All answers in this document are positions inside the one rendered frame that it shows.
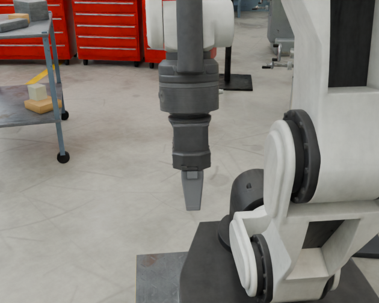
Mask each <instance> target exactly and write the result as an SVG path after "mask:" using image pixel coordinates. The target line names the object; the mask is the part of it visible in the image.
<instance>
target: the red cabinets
mask: <svg viewBox="0 0 379 303"><path fill-rule="evenodd" d="M45 1H47V4H48V11H51V13H52V21H53V26H54V34H55V42H56V47H57V55H58V60H65V65H69V60H70V59H71V58H72V57H77V53H78V59H79V60H83V64H84V65H88V60H113V61H134V66H135V67H138V62H139V61H141V60H142V59H145V63H149V67H150V69H153V68H154V63H160V62H161V61H162V60H166V55H165V53H166V52H167V51H165V50H164V48H163V49H152V48H151V47H150V46H149V45H148V42H147V24H146V0H45ZM14 13H15V10H14V4H13V0H0V14H14ZM45 59H46V58H45V50H44V45H43V38H42V37H37V38H13V39H0V60H45Z"/></svg>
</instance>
